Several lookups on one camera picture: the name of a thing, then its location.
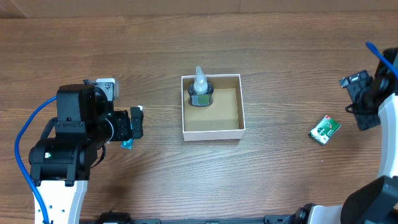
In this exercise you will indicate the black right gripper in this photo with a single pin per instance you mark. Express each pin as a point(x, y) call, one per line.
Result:
point(355, 86)

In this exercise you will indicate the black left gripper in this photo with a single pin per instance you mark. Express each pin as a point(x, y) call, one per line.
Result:
point(124, 131)

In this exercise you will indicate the green Dettol soap pack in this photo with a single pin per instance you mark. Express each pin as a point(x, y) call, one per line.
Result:
point(324, 130)

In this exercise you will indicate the blue mouthwash spray bottle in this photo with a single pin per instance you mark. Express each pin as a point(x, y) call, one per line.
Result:
point(201, 90)

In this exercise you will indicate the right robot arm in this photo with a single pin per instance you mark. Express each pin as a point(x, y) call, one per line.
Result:
point(376, 201)

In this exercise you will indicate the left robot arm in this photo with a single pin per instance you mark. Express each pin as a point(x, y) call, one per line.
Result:
point(61, 160)

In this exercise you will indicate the Colgate toothpaste tube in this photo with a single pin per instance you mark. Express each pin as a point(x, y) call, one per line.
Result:
point(129, 143)

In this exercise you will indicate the open white cardboard box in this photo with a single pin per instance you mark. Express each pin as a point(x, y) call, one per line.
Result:
point(223, 119)

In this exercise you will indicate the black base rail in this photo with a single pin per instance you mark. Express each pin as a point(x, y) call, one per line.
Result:
point(125, 218)

